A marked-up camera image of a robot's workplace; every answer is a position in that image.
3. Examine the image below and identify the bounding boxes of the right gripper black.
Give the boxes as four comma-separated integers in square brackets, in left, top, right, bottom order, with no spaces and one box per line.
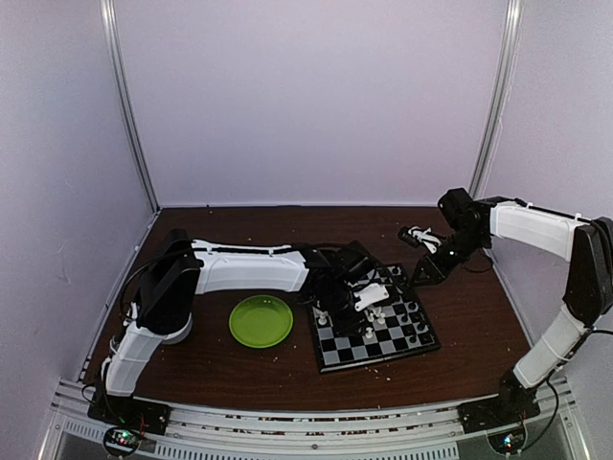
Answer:
[411,227,488,287]

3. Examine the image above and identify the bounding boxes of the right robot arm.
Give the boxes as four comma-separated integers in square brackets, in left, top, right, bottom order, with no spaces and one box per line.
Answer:
[398,188,612,424]

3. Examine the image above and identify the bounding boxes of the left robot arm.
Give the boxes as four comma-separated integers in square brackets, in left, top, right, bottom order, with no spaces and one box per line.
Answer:
[99,229,389,426]

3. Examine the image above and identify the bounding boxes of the black and white chessboard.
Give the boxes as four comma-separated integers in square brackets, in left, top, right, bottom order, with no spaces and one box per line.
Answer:
[308,290,441,374]

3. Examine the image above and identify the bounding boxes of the lime green plate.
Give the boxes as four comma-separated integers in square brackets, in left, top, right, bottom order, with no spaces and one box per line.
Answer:
[228,294,294,349]

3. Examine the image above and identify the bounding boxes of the white bowl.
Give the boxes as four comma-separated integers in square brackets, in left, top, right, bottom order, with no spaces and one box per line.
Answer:
[162,313,193,346]

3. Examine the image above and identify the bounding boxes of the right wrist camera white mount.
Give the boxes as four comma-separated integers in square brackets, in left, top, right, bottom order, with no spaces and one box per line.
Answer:
[397,226,443,254]

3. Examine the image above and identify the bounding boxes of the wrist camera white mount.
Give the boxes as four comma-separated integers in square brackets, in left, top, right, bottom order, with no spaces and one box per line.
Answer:
[353,283,389,311]
[397,226,443,254]

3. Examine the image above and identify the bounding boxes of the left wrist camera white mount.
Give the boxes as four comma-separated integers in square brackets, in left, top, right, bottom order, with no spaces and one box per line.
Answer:
[353,283,389,311]

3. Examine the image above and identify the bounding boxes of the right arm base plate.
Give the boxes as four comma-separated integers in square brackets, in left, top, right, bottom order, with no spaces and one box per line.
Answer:
[457,397,540,434]

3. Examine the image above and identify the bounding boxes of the aluminium front rail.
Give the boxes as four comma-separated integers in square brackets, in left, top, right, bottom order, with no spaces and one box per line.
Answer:
[37,376,590,460]

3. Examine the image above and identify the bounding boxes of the right aluminium corner post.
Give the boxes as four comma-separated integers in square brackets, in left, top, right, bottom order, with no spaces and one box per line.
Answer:
[469,0,525,197]

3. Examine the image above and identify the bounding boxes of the aluminium corner post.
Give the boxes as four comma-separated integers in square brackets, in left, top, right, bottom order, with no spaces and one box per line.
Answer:
[100,0,161,213]
[469,0,525,197]

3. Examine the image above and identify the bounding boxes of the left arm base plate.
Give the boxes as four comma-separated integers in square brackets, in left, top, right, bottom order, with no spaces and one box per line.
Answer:
[87,392,171,435]

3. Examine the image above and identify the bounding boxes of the left aluminium corner post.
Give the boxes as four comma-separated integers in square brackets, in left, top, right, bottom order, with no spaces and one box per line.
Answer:
[100,0,161,213]

